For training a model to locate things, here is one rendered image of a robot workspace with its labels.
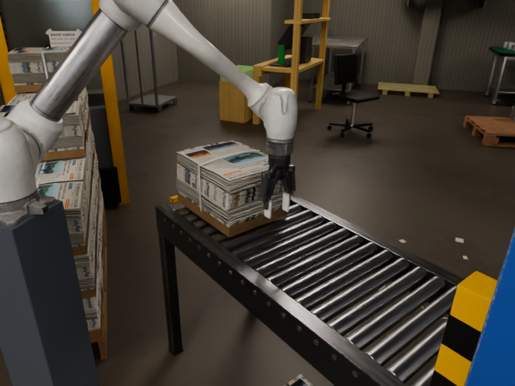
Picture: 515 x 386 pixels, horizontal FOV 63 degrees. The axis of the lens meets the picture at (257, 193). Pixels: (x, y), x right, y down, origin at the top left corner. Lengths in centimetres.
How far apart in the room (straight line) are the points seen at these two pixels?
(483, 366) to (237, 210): 106
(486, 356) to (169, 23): 104
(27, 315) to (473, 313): 129
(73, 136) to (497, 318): 207
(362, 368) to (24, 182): 105
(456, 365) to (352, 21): 881
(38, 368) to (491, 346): 143
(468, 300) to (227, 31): 822
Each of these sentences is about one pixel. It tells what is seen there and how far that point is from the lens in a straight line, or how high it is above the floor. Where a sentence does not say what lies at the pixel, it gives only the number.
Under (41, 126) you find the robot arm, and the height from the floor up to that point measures 122.
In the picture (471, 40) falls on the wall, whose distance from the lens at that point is 932.
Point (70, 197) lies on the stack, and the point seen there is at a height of 83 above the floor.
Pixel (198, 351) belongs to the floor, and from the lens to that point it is 224.
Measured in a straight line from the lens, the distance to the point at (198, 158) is 165.
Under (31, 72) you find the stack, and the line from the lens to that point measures 287.
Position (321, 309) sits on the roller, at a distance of 125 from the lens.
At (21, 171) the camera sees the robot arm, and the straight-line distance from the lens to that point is 137.
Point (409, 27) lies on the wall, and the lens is 923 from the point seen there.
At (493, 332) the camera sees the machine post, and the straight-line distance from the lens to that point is 59.
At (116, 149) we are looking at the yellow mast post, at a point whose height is 49.
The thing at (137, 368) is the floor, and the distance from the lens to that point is 222.
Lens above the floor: 160
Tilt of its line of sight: 25 degrees down
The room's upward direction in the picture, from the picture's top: 1 degrees clockwise
